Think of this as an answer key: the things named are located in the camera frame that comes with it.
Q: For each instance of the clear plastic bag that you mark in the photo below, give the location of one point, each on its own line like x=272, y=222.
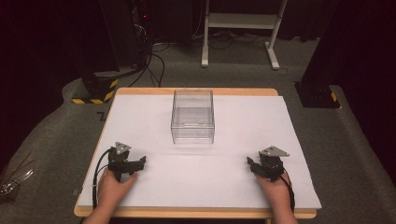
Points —
x=14, y=180

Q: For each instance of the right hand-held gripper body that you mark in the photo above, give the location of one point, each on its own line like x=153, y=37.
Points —
x=271, y=163

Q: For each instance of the white metal stand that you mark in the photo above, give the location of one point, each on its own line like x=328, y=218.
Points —
x=241, y=21

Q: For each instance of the dark equipment tower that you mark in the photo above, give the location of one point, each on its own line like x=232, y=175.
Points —
x=138, y=31

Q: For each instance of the person's right hand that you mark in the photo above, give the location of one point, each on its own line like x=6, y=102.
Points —
x=275, y=193

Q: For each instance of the black stand base, yellow stripes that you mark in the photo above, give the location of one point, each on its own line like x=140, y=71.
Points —
x=98, y=88

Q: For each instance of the clear plastic box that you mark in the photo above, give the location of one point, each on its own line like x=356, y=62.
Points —
x=193, y=119

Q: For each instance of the person's left hand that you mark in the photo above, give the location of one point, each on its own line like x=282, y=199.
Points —
x=112, y=188

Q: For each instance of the white table sheet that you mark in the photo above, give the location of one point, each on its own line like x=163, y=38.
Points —
x=193, y=174

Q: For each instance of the wooden table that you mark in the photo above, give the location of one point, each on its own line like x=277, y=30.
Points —
x=186, y=213

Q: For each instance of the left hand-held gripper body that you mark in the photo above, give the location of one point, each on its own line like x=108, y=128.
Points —
x=119, y=158

